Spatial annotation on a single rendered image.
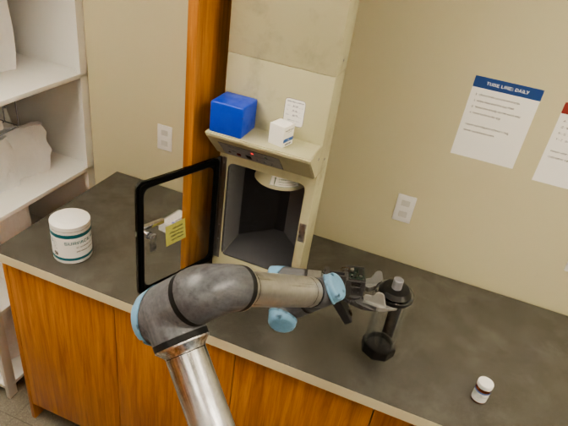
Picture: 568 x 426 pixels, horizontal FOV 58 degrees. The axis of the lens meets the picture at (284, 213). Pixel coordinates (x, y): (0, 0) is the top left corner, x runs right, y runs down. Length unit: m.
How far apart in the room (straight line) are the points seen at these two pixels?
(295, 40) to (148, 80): 0.94
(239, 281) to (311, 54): 0.68
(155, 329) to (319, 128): 0.74
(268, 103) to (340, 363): 0.80
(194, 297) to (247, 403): 0.88
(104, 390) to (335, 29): 1.56
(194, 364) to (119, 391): 1.11
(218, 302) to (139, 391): 1.12
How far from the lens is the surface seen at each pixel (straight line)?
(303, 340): 1.65
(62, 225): 1.84
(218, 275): 1.00
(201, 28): 1.47
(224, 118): 1.46
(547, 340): 2.02
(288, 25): 1.44
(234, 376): 1.75
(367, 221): 2.06
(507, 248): 2.05
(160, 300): 1.04
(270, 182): 1.62
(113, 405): 2.24
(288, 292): 1.14
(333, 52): 1.41
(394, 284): 1.45
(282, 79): 1.47
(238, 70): 1.52
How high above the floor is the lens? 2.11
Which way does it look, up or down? 32 degrees down
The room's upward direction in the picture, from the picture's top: 9 degrees clockwise
